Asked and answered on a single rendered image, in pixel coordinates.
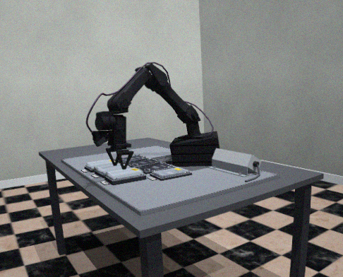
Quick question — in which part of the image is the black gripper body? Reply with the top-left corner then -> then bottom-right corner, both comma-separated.
108,130 -> 131,152

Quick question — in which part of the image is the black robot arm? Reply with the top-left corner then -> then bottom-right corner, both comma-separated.
92,64 -> 212,147

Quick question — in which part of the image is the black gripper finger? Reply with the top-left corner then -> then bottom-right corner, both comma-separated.
116,151 -> 134,170
106,148 -> 119,166

